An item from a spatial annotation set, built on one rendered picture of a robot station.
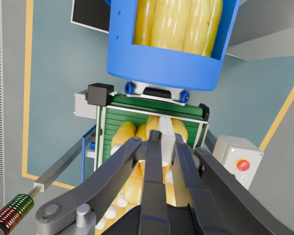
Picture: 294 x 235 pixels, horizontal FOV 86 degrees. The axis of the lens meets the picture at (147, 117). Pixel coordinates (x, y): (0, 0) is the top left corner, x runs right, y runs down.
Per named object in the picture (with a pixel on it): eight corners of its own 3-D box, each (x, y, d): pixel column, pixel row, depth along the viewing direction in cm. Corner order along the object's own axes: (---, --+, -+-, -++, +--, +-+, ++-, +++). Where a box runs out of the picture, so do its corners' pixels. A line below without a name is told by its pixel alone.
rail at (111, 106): (205, 119, 60) (207, 121, 57) (205, 121, 60) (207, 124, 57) (102, 102, 60) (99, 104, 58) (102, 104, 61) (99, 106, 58)
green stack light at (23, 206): (33, 195, 49) (20, 208, 44) (35, 210, 51) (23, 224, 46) (14, 191, 49) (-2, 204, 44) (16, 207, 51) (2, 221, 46)
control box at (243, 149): (246, 138, 56) (265, 153, 46) (228, 183, 62) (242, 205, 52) (218, 133, 56) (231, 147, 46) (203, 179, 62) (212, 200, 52)
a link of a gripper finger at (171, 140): (168, 136, 16) (176, 138, 16) (165, 116, 22) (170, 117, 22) (163, 162, 16) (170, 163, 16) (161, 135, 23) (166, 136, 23)
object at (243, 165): (250, 160, 47) (252, 162, 46) (246, 170, 48) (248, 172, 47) (238, 158, 47) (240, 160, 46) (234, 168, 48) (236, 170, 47)
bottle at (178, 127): (185, 124, 66) (194, 145, 48) (170, 132, 67) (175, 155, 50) (176, 110, 64) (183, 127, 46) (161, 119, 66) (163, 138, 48)
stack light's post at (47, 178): (118, 107, 160) (43, 183, 55) (118, 111, 161) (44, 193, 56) (114, 107, 160) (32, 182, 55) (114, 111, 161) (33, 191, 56)
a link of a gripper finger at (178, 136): (175, 153, 14) (208, 158, 14) (171, 131, 19) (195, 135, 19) (172, 167, 15) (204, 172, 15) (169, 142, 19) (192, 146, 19)
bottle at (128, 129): (124, 118, 67) (112, 136, 49) (139, 125, 67) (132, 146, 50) (117, 131, 69) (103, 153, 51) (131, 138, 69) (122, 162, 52)
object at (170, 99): (170, 89, 59) (173, 94, 48) (169, 95, 60) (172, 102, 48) (144, 85, 60) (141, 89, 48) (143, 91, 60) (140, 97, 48)
